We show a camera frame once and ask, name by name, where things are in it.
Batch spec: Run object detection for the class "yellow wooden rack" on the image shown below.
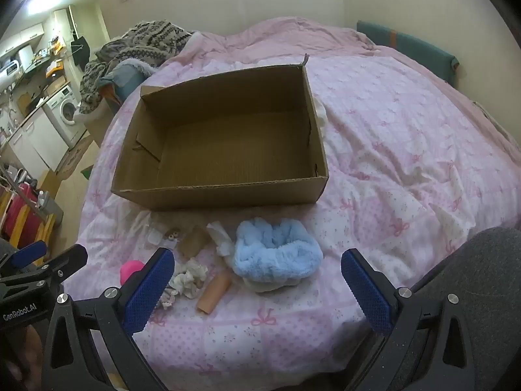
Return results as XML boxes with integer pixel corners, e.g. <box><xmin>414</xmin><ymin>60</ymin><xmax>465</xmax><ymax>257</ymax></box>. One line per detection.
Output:
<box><xmin>0</xmin><ymin>195</ymin><xmax>58</xmax><ymax>255</ymax></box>

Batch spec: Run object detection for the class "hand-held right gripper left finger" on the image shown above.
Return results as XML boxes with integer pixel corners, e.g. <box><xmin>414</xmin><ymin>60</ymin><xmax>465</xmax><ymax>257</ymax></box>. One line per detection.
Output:
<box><xmin>41</xmin><ymin>248</ymin><xmax>176</xmax><ymax>391</ymax></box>

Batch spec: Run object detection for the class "small brown soft toy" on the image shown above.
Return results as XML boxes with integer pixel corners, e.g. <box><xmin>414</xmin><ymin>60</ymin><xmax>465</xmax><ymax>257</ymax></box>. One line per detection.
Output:
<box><xmin>165</xmin><ymin>226</ymin><xmax>211</xmax><ymax>260</ymax></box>

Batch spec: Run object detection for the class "red bag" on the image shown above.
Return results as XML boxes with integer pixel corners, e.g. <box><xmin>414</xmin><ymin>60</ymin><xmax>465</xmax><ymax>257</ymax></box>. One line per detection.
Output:
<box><xmin>4</xmin><ymin>183</ymin><xmax>39</xmax><ymax>238</ymax></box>

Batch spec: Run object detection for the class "teal headboard cushion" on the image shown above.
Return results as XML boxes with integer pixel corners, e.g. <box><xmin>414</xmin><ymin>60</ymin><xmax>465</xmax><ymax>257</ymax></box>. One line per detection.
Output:
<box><xmin>357</xmin><ymin>20</ymin><xmax>460</xmax><ymax>87</ymax></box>

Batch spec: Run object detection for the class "brown cardboard box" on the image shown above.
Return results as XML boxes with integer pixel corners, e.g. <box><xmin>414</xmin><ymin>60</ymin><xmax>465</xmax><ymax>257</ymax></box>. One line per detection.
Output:
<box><xmin>111</xmin><ymin>64</ymin><xmax>330</xmax><ymax>211</ymax></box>

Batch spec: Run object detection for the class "white tissue cloth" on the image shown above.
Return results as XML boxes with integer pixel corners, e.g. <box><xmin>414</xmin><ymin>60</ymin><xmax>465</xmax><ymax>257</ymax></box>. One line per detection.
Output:
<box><xmin>206</xmin><ymin>221</ymin><xmax>237</xmax><ymax>258</ymax></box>

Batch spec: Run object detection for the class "grey patterned knit blanket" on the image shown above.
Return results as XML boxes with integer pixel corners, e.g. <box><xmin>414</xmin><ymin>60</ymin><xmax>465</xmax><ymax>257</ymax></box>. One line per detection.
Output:
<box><xmin>79</xmin><ymin>20</ymin><xmax>193</xmax><ymax>115</ymax></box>

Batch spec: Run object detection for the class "cream cloth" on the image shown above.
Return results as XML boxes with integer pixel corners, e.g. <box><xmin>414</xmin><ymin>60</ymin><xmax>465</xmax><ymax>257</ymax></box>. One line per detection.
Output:
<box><xmin>313</xmin><ymin>95</ymin><xmax>329</xmax><ymax>136</ymax></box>

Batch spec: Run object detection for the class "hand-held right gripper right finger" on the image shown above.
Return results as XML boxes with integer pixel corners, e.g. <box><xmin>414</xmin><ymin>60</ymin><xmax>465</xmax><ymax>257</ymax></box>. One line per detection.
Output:
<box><xmin>341</xmin><ymin>248</ymin><xmax>506</xmax><ymax>391</ymax></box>

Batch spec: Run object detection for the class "blue fleece-lined cushion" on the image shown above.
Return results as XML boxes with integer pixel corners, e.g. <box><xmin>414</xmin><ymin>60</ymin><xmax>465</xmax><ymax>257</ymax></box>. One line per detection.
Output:
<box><xmin>100</xmin><ymin>59</ymin><xmax>157</xmax><ymax>103</ymax></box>

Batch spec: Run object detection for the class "grey bin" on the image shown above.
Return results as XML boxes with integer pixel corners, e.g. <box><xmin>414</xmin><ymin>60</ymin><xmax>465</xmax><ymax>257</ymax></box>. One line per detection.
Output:
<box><xmin>37</xmin><ymin>191</ymin><xmax>64</xmax><ymax>228</ymax></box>

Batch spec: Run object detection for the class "pink rubber duck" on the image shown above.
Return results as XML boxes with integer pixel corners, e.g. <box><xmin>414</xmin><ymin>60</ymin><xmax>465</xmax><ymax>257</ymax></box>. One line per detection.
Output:
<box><xmin>120</xmin><ymin>261</ymin><xmax>146</xmax><ymax>286</ymax></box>

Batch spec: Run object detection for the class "white scrunchie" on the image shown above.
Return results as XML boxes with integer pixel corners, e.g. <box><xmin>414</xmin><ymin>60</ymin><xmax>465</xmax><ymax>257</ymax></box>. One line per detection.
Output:
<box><xmin>171</xmin><ymin>257</ymin><xmax>209</xmax><ymax>299</ymax></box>

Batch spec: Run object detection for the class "white washing machine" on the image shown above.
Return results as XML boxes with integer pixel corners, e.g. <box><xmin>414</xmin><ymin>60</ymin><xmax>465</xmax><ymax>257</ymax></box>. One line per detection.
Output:
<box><xmin>43</xmin><ymin>85</ymin><xmax>88</xmax><ymax>148</ymax></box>

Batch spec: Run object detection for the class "cardboard tube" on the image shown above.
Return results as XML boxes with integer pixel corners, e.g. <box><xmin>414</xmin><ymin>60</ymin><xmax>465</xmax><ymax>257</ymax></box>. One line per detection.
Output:
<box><xmin>196</xmin><ymin>272</ymin><xmax>232</xmax><ymax>315</ymax></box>

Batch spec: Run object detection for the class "white cabinet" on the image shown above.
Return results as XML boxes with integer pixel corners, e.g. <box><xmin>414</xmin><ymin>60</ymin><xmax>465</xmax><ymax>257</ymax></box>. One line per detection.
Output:
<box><xmin>8</xmin><ymin>110</ymin><xmax>70</xmax><ymax>172</ymax></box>

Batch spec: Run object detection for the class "blue fluffy cloth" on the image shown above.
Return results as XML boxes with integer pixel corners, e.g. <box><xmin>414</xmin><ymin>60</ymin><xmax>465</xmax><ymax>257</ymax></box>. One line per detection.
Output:
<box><xmin>232</xmin><ymin>219</ymin><xmax>325</xmax><ymax>283</ymax></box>

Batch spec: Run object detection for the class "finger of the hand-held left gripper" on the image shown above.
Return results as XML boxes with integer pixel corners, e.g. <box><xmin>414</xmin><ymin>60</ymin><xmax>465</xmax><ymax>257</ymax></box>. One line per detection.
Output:
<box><xmin>38</xmin><ymin>244</ymin><xmax>89</xmax><ymax>290</ymax></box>
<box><xmin>10</xmin><ymin>240</ymin><xmax>48</xmax><ymax>268</ymax></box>

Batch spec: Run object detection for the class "pink bow-print blanket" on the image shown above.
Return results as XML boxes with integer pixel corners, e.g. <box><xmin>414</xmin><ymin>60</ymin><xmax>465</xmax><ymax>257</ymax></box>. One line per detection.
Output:
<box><xmin>77</xmin><ymin>17</ymin><xmax>521</xmax><ymax>391</ymax></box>

